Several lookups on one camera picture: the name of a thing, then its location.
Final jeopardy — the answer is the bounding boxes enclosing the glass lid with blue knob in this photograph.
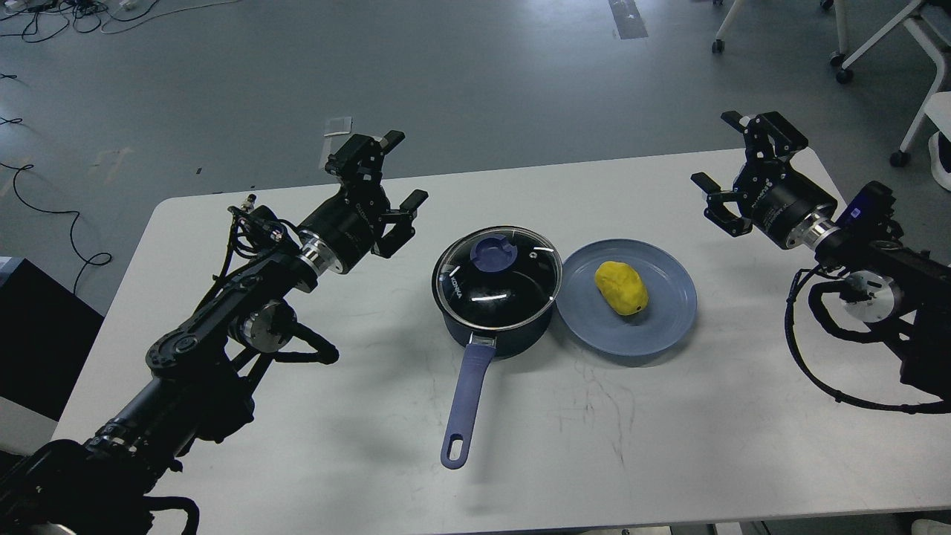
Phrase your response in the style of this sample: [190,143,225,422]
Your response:
[431,226,563,331]

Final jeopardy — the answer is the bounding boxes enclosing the blue plate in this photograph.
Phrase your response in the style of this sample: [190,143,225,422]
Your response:
[556,239,698,360]

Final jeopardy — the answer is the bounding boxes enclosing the yellow potato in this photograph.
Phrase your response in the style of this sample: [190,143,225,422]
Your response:
[594,261,649,317]

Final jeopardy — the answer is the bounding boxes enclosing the white rolling chair frame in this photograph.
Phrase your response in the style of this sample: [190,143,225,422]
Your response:
[702,1,949,210]

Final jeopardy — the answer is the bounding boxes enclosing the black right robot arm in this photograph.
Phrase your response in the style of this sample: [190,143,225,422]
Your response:
[692,111,950,415]

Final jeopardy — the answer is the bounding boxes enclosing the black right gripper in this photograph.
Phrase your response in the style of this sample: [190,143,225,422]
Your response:
[690,111,837,250]

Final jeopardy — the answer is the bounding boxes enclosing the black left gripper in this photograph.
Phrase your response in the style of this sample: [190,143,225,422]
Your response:
[298,131,429,275]

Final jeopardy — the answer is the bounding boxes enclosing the grey floor tape strip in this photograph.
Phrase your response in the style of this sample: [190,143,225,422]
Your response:
[608,0,649,40]

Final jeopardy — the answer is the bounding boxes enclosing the black box at left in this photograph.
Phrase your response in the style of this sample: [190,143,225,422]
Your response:
[1,256,104,421]

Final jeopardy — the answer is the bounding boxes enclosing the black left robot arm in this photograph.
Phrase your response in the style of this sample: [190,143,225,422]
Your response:
[2,131,428,534]

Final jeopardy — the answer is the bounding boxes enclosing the dark blue saucepan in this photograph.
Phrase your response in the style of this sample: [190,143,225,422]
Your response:
[432,226,564,470]

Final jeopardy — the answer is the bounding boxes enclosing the black floor cables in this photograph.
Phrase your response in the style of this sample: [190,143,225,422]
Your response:
[0,0,246,276]

